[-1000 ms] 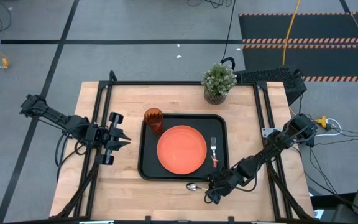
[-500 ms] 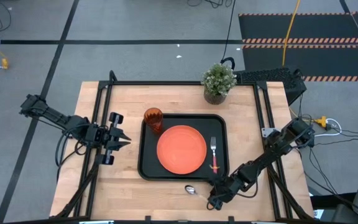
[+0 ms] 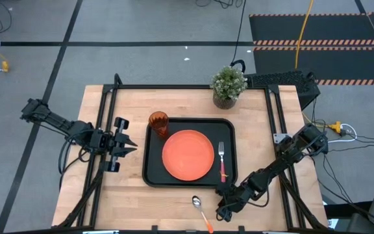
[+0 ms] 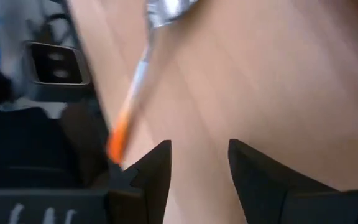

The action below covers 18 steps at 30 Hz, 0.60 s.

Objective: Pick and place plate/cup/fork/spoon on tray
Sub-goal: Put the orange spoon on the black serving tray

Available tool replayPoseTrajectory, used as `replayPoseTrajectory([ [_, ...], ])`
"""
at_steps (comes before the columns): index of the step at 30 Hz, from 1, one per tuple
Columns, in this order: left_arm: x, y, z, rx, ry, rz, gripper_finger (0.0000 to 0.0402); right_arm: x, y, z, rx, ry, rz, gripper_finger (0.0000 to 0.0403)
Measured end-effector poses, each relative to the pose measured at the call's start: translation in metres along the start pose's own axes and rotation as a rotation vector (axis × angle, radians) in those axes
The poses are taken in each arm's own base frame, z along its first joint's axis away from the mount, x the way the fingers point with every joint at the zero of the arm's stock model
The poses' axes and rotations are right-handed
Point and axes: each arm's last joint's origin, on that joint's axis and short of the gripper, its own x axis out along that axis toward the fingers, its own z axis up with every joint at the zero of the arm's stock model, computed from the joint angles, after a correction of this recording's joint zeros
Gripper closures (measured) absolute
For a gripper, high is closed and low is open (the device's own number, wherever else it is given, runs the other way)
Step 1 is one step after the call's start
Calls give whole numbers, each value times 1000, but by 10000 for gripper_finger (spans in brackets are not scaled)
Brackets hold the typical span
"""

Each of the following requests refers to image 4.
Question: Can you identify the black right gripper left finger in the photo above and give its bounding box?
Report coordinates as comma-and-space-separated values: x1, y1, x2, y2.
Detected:
108, 139, 172, 224

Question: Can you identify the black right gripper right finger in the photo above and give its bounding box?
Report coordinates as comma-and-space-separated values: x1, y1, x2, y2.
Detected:
227, 139, 358, 224

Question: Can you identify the small black camera box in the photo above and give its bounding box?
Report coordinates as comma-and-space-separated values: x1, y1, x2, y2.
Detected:
25, 40, 92, 87

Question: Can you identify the orange-handled metal spoon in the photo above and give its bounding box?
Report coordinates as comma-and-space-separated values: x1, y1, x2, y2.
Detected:
106, 0, 200, 165

